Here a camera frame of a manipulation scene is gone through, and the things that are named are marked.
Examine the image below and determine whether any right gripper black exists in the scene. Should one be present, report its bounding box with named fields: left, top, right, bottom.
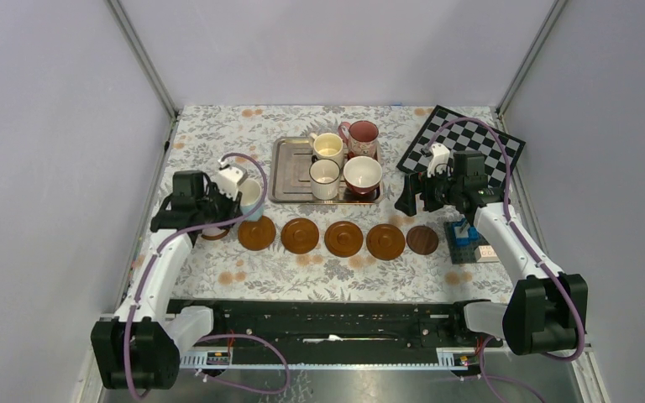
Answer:
left=394, top=164, right=463, bottom=217

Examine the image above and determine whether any brown wooden coaster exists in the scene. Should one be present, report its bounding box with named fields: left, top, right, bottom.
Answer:
left=365, top=223, right=406, bottom=261
left=238, top=216, right=276, bottom=251
left=201, top=228, right=230, bottom=241
left=281, top=217, right=319, bottom=254
left=324, top=221, right=364, bottom=258

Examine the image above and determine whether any light blue mug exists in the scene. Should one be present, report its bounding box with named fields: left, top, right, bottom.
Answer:
left=239, top=178, right=264, bottom=222

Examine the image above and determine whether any dark walnut round coaster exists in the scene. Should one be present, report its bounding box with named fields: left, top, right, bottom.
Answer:
left=406, top=226, right=439, bottom=255

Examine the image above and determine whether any cream yellow mug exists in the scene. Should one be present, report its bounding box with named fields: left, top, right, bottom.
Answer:
left=308, top=133, right=344, bottom=168

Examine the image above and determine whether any metal serving tray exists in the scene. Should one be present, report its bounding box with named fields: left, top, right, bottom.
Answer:
left=268, top=137, right=383, bottom=205

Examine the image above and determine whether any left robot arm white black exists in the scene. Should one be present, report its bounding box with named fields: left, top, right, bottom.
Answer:
left=91, top=165, right=248, bottom=390

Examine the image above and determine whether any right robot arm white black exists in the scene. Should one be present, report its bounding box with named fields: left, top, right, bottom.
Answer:
left=395, top=144, right=588, bottom=360

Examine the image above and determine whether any white cup on red saucer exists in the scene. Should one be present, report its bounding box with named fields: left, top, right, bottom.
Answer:
left=343, top=156, right=383, bottom=195

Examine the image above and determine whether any pink mug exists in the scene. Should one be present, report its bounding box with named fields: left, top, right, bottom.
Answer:
left=338, top=120, right=380, bottom=159

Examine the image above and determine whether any blue toy brick stack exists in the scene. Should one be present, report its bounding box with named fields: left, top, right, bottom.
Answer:
left=449, top=218, right=480, bottom=247

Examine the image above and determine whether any dark grey brick baseplate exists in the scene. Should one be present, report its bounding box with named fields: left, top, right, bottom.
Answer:
left=443, top=222, right=490, bottom=264

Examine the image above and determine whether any white ribbed mug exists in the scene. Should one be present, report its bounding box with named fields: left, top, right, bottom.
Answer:
left=309, top=159, right=341, bottom=201

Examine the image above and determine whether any white toy brick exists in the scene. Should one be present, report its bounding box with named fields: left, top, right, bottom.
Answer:
left=474, top=245, right=500, bottom=263

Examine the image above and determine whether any floral tablecloth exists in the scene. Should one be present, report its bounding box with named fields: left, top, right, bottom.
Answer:
left=159, top=105, right=513, bottom=302

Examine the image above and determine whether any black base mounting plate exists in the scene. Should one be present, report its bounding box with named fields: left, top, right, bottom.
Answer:
left=167, top=300, right=486, bottom=369

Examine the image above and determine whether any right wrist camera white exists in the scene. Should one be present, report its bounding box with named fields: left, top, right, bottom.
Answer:
left=426, top=142, right=451, bottom=178

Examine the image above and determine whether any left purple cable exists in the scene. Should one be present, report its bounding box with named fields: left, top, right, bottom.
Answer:
left=123, top=151, right=292, bottom=401

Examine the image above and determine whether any purple cable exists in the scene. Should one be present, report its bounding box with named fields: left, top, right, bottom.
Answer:
left=123, top=151, right=292, bottom=401
left=422, top=117, right=587, bottom=403

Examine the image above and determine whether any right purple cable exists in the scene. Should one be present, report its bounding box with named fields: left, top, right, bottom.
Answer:
left=422, top=117, right=587, bottom=403

